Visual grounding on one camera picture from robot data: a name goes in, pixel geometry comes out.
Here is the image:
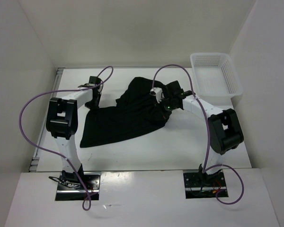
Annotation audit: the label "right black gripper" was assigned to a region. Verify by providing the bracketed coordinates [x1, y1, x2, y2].
[154, 96, 178, 120]

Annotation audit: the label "black shorts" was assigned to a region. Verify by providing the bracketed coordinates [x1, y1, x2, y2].
[80, 77, 170, 148]

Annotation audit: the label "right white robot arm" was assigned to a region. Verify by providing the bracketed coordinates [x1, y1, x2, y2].
[151, 81, 244, 186]

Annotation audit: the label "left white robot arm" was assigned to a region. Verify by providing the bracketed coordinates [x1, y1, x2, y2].
[46, 76, 103, 189]

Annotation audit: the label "white plastic basket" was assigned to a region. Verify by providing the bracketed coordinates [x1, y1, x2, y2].
[190, 52, 243, 98]

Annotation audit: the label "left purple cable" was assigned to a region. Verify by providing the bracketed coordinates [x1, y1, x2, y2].
[18, 65, 114, 211]

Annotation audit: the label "purple cable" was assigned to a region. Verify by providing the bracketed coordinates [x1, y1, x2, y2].
[18, 65, 114, 211]
[152, 63, 244, 204]

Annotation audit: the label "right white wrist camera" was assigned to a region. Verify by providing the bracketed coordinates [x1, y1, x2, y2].
[150, 87, 164, 103]

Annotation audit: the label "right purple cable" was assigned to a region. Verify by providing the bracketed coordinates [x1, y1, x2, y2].
[152, 63, 244, 204]

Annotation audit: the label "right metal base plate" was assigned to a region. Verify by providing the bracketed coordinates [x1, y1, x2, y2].
[183, 170, 228, 199]

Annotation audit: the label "metal base plate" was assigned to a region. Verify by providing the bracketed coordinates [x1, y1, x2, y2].
[183, 170, 228, 199]
[55, 172, 101, 201]

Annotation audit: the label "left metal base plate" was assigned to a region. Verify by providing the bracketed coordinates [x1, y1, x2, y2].
[55, 172, 101, 201]

